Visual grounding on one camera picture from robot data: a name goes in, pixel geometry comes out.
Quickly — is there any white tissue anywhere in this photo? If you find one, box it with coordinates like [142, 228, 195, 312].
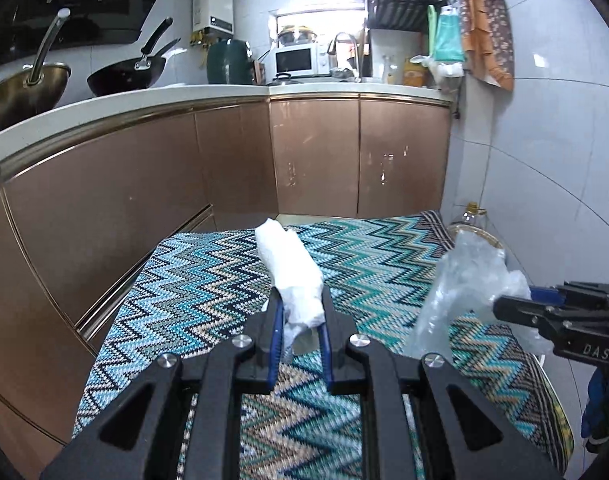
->
[254, 219, 324, 349]

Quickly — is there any blue white gloved hand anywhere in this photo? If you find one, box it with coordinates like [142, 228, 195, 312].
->
[581, 368, 609, 454]

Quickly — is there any teal gift bag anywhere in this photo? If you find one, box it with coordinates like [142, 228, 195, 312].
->
[427, 4, 465, 63]

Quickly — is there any white microwave oven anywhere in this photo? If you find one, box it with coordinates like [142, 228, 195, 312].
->
[266, 42, 331, 78]

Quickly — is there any yellow bottle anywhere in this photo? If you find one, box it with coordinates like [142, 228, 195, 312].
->
[402, 58, 427, 88]

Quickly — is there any chrome kitchen faucet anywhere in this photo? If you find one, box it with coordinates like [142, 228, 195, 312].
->
[327, 32, 362, 82]

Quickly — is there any zigzag knit tablecloth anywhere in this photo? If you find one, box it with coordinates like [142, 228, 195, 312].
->
[73, 210, 574, 479]

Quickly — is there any orange patterned apron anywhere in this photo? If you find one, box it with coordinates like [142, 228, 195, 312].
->
[457, 0, 515, 92]

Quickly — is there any black wok pan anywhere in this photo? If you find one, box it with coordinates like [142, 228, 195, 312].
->
[86, 16, 180, 96]

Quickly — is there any dark green appliance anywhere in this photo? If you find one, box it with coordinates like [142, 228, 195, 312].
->
[207, 39, 254, 84]

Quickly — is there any white plastic bag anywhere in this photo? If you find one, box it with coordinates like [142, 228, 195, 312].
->
[422, 56, 464, 93]

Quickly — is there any beige trash bin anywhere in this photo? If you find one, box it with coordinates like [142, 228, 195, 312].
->
[447, 223, 506, 258]

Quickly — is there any brown kitchen cabinet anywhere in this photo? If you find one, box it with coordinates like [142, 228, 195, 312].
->
[0, 86, 451, 479]

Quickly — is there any clear plastic bag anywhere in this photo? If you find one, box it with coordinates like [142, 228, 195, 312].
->
[403, 231, 533, 361]

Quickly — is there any white water heater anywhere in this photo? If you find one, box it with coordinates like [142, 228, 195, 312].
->
[192, 0, 234, 37]

